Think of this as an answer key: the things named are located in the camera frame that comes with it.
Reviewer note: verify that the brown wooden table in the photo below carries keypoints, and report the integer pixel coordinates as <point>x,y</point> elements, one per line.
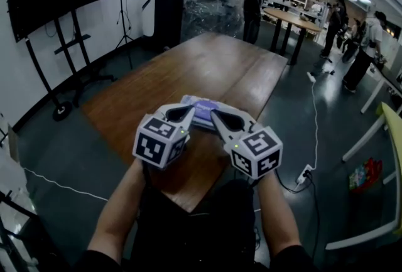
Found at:
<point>194,69</point>

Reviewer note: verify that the yellow table with white legs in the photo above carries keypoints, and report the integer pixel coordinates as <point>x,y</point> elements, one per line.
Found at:
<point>396,129</point>

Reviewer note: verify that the person's right forearm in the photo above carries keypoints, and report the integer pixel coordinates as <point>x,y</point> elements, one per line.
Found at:
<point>279,217</point>

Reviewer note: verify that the person's left forearm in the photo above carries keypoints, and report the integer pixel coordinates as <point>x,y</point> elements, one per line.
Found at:
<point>116,217</point>

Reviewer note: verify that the red gift bag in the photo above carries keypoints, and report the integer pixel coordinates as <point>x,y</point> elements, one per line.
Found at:
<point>366,175</point>

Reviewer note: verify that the black lectern desk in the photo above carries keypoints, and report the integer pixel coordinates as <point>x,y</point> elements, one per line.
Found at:
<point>166,13</point>

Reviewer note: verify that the person's black clothing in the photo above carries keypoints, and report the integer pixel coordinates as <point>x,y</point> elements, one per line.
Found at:
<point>194,239</point>

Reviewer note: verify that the black table with white legs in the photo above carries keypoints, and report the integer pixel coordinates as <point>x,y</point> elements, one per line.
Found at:
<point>384,79</point>

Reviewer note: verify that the white power strip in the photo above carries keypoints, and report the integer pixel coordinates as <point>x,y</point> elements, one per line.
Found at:
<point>305,174</point>
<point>311,76</point>

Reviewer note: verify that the black television stand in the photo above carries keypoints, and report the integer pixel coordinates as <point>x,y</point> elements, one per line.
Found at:
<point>66,47</point>

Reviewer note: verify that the blue object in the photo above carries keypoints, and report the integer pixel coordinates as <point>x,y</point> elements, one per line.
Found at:
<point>204,109</point>

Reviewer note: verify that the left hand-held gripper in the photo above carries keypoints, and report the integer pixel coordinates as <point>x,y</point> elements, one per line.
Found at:
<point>157,145</point>

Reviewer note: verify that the round wooden table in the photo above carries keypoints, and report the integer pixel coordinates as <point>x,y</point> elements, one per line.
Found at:
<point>292,18</point>

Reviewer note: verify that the plastic wrapped black pallet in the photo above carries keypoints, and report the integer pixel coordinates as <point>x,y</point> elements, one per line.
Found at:
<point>213,13</point>

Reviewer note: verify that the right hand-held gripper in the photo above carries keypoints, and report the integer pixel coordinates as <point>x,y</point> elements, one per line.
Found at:
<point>257,151</point>

